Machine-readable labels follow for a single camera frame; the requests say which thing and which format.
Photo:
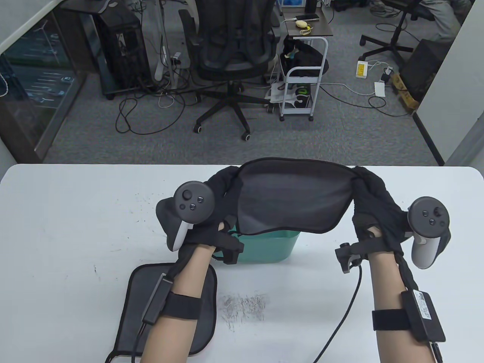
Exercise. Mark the person's right hand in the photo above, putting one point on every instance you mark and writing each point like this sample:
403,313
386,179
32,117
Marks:
385,219

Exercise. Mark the person's left hand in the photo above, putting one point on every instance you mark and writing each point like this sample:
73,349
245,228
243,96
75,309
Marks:
204,234

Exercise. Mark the black right wrist sensor box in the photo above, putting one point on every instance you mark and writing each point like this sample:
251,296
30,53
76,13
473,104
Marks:
423,315

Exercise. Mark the person's right forearm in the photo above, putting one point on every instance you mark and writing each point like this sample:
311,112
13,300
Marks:
385,287

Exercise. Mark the black case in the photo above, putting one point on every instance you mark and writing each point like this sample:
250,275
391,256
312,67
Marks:
427,64

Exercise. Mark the pale yellow round object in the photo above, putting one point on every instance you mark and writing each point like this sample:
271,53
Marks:
301,24

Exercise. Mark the green plastic bin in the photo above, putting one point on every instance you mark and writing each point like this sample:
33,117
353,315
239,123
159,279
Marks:
272,247

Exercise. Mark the black swivel chair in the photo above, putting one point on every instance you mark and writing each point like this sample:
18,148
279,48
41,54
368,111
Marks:
397,30

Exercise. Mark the grey hand towel black trim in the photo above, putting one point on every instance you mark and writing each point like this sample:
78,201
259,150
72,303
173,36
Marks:
128,298
295,196

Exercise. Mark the cardboard box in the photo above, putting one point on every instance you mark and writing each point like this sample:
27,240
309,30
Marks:
406,94

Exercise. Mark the black left wrist sensor box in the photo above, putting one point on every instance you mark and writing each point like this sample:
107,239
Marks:
157,298

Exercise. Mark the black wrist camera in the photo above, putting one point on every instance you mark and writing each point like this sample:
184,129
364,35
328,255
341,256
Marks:
231,255
346,259

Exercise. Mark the white power adapter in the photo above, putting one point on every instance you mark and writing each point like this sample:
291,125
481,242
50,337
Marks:
380,89

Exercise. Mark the black mesh office chair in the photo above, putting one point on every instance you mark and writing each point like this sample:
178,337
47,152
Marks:
230,45

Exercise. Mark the black bag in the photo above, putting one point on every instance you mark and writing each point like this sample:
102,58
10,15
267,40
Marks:
306,56

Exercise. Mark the person's left forearm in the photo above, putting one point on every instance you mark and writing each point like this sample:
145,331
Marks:
185,276

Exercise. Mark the dark framed glass window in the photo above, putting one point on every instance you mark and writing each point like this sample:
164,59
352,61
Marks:
34,83

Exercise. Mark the black computer tower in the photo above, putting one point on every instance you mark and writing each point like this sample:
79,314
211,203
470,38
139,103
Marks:
126,53

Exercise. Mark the white cart with brown top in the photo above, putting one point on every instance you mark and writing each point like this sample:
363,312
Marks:
321,28

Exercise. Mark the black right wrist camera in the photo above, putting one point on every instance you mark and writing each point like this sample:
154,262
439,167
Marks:
346,259

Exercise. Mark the black phone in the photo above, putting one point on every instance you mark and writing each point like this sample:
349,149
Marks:
307,17

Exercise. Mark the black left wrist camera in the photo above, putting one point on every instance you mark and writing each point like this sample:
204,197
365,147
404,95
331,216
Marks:
231,255

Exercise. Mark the black wrist sensor box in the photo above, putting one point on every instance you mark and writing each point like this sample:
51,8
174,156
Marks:
157,298
423,315

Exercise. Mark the grey white controller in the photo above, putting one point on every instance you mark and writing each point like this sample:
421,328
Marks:
429,217
193,200

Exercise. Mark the yellow white power strip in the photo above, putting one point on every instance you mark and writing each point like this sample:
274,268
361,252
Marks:
362,69

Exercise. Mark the black bottle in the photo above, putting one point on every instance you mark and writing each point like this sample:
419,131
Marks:
311,5

